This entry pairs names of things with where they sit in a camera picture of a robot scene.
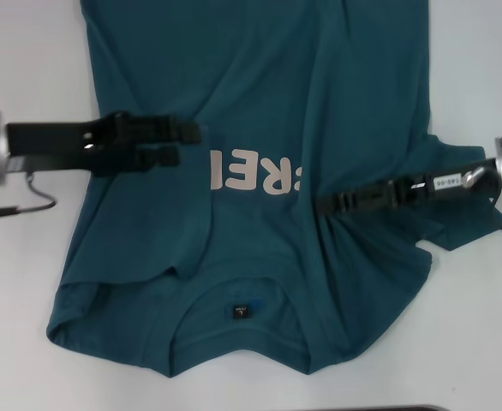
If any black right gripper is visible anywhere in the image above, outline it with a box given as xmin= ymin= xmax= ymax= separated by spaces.
xmin=314 ymin=157 xmax=502 ymax=216

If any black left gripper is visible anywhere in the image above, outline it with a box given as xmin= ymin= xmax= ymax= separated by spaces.
xmin=5 ymin=111 xmax=203 ymax=179

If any teal t-shirt with FREE print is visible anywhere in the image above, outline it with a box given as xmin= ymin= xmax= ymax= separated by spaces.
xmin=45 ymin=0 xmax=502 ymax=380

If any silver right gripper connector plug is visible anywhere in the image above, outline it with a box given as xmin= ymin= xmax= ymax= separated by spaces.
xmin=460 ymin=168 xmax=487 ymax=190

